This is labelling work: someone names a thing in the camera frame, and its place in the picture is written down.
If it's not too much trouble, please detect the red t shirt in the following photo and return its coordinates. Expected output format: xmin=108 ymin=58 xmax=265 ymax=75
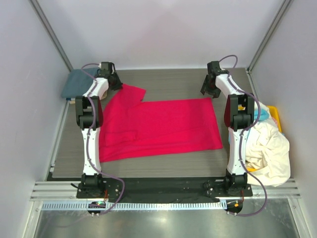
xmin=99 ymin=84 xmax=223 ymax=163

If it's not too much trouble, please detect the left aluminium frame post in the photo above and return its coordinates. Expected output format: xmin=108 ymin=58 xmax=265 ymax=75
xmin=29 ymin=0 xmax=73 ymax=71

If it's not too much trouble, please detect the aluminium frame post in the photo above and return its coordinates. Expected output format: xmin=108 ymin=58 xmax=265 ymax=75
xmin=246 ymin=0 xmax=293 ymax=75
xmin=29 ymin=0 xmax=73 ymax=71

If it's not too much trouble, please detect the light blue t shirt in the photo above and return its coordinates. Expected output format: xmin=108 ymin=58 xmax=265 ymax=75
xmin=254 ymin=109 xmax=270 ymax=122

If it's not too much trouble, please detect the yellow plastic bin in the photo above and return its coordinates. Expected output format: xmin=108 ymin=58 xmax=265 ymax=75
xmin=238 ymin=105 xmax=282 ymax=172

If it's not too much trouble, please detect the cream white t shirt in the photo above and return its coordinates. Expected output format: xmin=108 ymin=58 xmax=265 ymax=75
xmin=245 ymin=103 xmax=291 ymax=187

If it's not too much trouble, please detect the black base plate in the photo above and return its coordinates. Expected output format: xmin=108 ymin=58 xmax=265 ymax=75
xmin=75 ymin=175 xmax=253 ymax=202

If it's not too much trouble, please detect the slotted white cable duct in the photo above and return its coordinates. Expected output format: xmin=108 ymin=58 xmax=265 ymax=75
xmin=42 ymin=200 xmax=227 ymax=211

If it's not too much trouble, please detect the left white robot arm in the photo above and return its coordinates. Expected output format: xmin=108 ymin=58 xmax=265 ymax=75
xmin=75 ymin=61 xmax=122 ymax=198

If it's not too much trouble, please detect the aluminium rail frame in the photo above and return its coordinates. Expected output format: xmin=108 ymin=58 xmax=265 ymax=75
xmin=30 ymin=179 xmax=301 ymax=201

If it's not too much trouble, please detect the folded beige t shirt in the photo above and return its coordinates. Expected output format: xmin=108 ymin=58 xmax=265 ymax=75
xmin=65 ymin=91 xmax=108 ymax=105

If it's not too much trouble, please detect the folded blue-grey t shirt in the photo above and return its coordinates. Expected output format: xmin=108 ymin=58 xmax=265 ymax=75
xmin=61 ymin=67 xmax=98 ymax=99

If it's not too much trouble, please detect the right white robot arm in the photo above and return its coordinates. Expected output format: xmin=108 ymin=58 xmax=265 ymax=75
xmin=201 ymin=61 xmax=255 ymax=197

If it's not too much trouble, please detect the right aluminium frame post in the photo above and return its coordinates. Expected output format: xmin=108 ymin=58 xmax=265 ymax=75
xmin=246 ymin=0 xmax=293 ymax=75

